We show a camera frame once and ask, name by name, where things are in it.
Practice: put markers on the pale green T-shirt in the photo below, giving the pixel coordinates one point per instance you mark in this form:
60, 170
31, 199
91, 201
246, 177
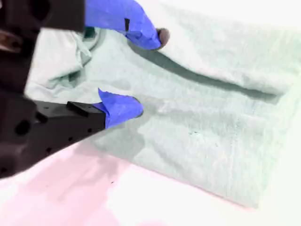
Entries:
200, 141

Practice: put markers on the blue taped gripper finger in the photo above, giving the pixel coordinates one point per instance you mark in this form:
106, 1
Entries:
70, 122
122, 16

